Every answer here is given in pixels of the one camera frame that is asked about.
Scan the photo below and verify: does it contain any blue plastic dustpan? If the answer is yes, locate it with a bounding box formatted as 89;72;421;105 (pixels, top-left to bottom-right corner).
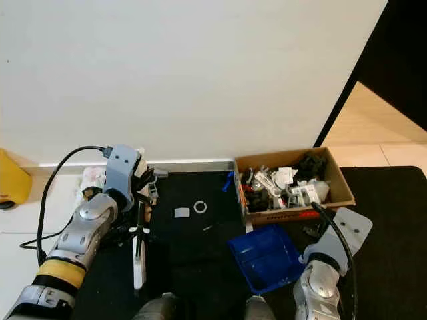
227;223;308;295

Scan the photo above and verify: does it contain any white-handled black brush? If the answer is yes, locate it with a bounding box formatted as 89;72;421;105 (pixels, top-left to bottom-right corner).
135;200;147;290

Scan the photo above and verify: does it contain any black floor mat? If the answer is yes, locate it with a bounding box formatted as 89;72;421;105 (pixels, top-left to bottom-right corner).
33;165;427;320

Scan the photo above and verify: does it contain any brown cardboard box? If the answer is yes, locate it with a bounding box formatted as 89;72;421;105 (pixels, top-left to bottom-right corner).
235;147;356;226

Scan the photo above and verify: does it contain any white skirting board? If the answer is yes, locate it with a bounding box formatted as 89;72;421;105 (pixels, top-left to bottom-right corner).
140;157;238;173

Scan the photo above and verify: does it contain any white and black junk heap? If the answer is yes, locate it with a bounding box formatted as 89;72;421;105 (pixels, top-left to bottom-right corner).
240;152;331;211
81;165;107;201

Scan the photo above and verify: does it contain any yellow plastic wheeled box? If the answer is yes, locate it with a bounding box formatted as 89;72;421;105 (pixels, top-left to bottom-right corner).
0;148;33;209

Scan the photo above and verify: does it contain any grey right robot leg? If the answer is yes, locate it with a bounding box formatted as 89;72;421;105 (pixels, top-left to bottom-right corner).
244;295;274;320

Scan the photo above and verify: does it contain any grey robot leg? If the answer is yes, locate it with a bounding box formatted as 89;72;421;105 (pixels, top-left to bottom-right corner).
132;293;177;320
244;295;274;320

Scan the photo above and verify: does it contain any grey left robot leg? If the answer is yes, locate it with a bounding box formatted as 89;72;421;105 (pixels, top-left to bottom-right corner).
132;293;177;320

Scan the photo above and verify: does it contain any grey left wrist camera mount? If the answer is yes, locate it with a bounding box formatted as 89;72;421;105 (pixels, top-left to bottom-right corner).
105;144;142;201

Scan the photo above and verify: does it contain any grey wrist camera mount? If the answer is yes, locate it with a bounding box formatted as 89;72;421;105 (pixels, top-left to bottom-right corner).
310;207;373;275
105;144;142;201

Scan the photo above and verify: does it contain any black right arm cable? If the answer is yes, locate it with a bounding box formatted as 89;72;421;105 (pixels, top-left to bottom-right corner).
310;202;360;320

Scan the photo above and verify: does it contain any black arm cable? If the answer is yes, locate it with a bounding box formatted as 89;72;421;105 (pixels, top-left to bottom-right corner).
310;202;360;320
19;145;113;264

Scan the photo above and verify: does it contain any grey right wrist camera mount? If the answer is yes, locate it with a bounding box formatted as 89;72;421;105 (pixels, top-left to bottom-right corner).
310;207;373;275

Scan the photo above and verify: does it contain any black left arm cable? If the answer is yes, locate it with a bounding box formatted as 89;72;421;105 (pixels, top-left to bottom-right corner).
19;145;113;264

